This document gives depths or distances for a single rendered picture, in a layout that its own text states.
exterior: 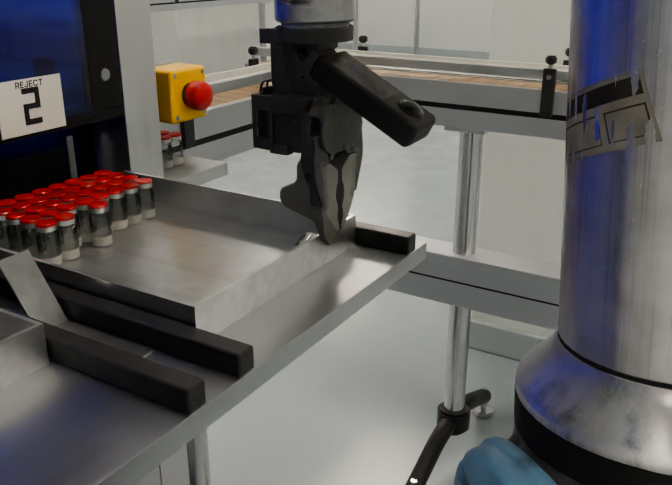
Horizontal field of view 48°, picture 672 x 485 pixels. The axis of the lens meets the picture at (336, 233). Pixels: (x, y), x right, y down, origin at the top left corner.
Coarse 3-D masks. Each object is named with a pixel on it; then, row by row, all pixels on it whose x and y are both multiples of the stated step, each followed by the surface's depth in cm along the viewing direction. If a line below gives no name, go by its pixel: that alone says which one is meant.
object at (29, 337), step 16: (0, 320) 59; (16, 320) 58; (32, 320) 57; (0, 336) 60; (16, 336) 55; (32, 336) 56; (0, 352) 54; (16, 352) 55; (32, 352) 56; (0, 368) 54; (16, 368) 55; (32, 368) 57; (0, 384) 54
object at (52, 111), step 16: (16, 80) 80; (32, 80) 82; (48, 80) 84; (0, 96) 79; (16, 96) 80; (32, 96) 82; (48, 96) 84; (0, 112) 79; (16, 112) 81; (32, 112) 83; (48, 112) 84; (64, 112) 86; (0, 128) 80; (16, 128) 81; (32, 128) 83; (48, 128) 85
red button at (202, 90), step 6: (192, 84) 101; (198, 84) 101; (204, 84) 101; (186, 90) 101; (192, 90) 100; (198, 90) 100; (204, 90) 101; (210, 90) 102; (186, 96) 101; (192, 96) 100; (198, 96) 100; (204, 96) 101; (210, 96) 102; (186, 102) 101; (192, 102) 101; (198, 102) 101; (204, 102) 101; (210, 102) 103; (192, 108) 102; (198, 108) 102; (204, 108) 102
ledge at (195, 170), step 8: (184, 160) 115; (192, 160) 115; (200, 160) 115; (208, 160) 115; (168, 168) 110; (176, 168) 110; (184, 168) 110; (192, 168) 110; (200, 168) 110; (208, 168) 110; (216, 168) 112; (224, 168) 113; (168, 176) 106; (176, 176) 106; (184, 176) 106; (192, 176) 107; (200, 176) 109; (208, 176) 110; (216, 176) 112; (200, 184) 109
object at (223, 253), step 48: (192, 192) 91; (144, 240) 82; (192, 240) 82; (240, 240) 82; (288, 240) 82; (336, 240) 77; (96, 288) 65; (144, 288) 70; (192, 288) 70; (240, 288) 64
